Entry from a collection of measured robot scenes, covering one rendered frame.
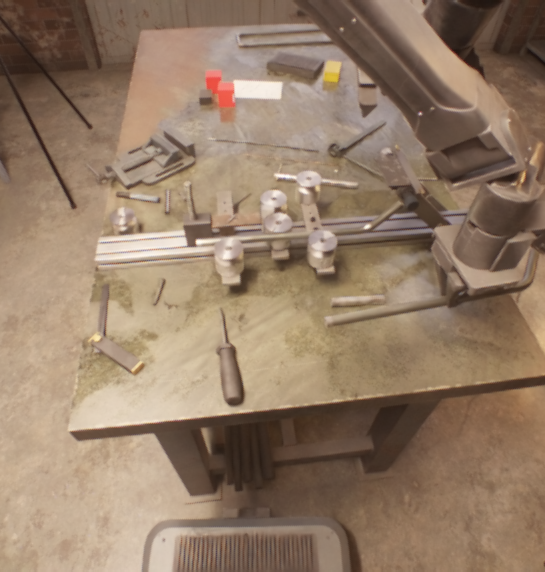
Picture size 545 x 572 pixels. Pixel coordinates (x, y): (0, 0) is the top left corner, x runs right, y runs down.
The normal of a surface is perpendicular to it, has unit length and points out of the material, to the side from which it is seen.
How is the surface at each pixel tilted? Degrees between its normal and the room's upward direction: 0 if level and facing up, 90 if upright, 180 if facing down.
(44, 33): 90
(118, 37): 90
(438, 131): 109
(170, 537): 0
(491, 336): 0
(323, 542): 0
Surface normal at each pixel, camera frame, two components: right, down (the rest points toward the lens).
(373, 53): -0.22, 0.92
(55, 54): 0.12, 0.77
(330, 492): 0.01, -0.63
